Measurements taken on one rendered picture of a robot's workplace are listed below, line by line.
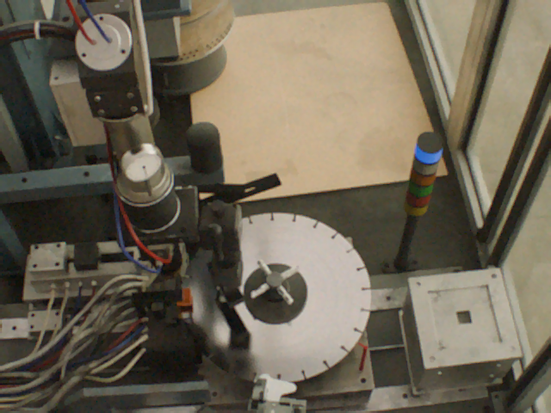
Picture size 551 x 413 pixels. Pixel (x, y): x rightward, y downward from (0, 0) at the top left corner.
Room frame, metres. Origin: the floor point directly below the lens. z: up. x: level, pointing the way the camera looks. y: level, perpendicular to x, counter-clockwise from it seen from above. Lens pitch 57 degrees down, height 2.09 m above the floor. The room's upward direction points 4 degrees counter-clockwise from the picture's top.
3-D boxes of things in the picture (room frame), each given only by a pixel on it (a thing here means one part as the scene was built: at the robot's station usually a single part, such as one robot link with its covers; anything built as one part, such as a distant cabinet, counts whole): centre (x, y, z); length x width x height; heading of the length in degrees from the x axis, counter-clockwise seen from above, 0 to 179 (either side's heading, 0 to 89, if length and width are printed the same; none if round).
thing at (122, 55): (0.71, 0.16, 1.45); 0.35 x 0.07 x 0.28; 2
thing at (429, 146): (0.72, -0.27, 1.14); 0.05 x 0.04 x 0.03; 2
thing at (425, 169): (0.72, -0.27, 1.11); 0.05 x 0.04 x 0.03; 2
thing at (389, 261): (0.72, -0.27, 0.76); 0.09 x 0.03 x 0.03; 92
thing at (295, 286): (0.57, -0.01, 0.96); 0.11 x 0.11 x 0.03
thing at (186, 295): (0.57, 0.19, 0.95); 0.10 x 0.03 x 0.07; 92
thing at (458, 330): (0.52, -0.34, 0.82); 0.18 x 0.18 x 0.15; 2
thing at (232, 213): (0.54, 0.06, 1.17); 0.06 x 0.05 x 0.20; 83
